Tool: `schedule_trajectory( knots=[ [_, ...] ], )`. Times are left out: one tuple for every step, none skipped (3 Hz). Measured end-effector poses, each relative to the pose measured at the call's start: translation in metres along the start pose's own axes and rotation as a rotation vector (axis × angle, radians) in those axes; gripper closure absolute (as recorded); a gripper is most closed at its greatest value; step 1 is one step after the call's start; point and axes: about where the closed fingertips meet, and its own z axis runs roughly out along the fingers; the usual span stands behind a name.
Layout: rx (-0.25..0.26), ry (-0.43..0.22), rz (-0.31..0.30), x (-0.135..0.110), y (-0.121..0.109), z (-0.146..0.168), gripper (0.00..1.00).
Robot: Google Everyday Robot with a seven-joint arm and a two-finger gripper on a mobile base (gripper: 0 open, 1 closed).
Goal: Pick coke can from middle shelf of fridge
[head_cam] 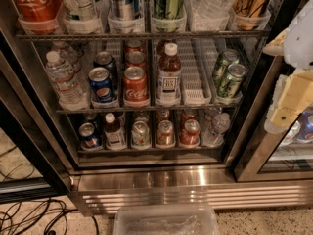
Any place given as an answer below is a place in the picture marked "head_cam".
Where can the front brown tea bottle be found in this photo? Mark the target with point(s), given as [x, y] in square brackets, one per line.
[168, 76]

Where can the bottom shelf pepsi can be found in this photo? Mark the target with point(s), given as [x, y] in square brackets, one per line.
[89, 135]

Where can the rear brown tea bottle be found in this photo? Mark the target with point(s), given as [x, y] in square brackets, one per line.
[161, 46]

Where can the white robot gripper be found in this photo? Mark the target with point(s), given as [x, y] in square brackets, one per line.
[300, 39]

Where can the red coke can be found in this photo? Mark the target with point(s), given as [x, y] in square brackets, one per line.
[134, 45]
[135, 87]
[136, 59]

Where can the bottom shelf red can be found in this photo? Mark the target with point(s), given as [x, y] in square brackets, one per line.
[190, 132]

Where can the front blue pepsi can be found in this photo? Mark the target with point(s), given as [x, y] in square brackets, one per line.
[101, 84]

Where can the blue pepsi can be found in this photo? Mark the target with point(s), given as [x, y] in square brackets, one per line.
[106, 60]
[101, 84]

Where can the empty white shelf tray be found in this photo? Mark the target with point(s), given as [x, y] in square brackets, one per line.
[194, 85]

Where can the top shelf clear bottle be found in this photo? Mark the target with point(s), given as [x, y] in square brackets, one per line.
[80, 10]

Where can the rear blue pepsi can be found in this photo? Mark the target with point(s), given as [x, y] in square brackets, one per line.
[106, 60]

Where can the front green soda can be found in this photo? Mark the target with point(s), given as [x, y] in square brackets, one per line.
[231, 81]

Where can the rear green soda can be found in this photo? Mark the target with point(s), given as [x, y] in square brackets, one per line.
[224, 59]

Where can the rear clear water bottle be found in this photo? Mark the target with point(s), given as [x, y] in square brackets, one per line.
[67, 52]

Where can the bottom shelf pink can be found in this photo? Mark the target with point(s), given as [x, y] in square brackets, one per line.
[165, 133]

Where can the large red coca-cola bottle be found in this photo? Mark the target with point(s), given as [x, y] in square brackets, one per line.
[38, 16]

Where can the clear plastic bin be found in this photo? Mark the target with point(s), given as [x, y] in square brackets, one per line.
[172, 219]

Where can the top shelf water bottle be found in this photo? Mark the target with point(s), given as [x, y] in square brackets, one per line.
[213, 0]

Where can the glass fridge door right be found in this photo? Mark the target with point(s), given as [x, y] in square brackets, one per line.
[266, 156]

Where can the front clear water bottle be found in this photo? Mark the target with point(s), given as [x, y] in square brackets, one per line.
[66, 84]

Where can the top shelf green can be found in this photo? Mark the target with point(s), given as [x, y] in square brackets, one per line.
[168, 9]

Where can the blue can behind glass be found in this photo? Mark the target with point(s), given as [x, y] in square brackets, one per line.
[305, 134]

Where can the clear water bottle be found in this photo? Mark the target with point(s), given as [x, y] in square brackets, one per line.
[67, 52]
[66, 84]

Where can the bottom shelf silver can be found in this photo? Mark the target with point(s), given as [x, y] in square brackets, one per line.
[140, 134]

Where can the bottom shelf tea bottle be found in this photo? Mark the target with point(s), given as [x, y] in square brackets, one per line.
[113, 132]

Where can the top shelf orange can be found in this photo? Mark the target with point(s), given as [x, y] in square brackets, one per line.
[250, 13]

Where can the bottom shelf water bottle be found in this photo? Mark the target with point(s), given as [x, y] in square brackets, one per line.
[214, 129]

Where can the shelf water bottle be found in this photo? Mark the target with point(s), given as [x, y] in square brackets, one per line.
[214, 129]
[213, 0]

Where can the steel fridge base grille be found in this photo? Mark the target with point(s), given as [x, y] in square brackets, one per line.
[105, 192]

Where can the green soda can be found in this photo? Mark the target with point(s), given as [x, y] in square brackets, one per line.
[231, 81]
[224, 59]

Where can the top shelf silver blue can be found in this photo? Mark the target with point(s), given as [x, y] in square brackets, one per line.
[125, 10]

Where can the brown tea bottle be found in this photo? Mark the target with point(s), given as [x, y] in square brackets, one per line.
[161, 46]
[168, 76]

